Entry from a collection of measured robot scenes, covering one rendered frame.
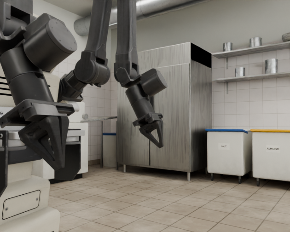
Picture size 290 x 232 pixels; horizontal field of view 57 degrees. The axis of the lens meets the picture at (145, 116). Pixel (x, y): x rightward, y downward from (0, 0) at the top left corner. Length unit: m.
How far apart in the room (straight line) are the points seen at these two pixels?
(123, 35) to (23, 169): 0.50
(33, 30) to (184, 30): 4.88
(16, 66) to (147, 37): 5.29
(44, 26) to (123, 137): 4.23
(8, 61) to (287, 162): 3.61
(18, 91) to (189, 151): 3.60
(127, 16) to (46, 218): 0.64
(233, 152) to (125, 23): 3.29
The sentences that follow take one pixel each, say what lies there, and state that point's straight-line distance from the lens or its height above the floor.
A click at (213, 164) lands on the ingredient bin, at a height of 0.26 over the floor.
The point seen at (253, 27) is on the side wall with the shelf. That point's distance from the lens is 4.81.
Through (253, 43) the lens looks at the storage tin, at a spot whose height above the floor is 2.05.
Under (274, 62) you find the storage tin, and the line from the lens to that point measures 4.36.
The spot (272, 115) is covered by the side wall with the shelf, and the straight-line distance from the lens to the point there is 4.50.
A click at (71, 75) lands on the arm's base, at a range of 0.95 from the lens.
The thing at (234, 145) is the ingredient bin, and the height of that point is 0.54.
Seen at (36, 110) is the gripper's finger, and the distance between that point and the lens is 0.40.
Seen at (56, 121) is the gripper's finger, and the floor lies 0.84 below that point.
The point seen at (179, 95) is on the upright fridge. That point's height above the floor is 1.26.
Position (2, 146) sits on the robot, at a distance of 0.66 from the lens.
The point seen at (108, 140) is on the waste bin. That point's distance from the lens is 5.34.
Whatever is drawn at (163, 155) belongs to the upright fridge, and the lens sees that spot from 4.17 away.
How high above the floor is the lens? 0.83
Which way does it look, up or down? 2 degrees up
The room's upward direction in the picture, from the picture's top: straight up
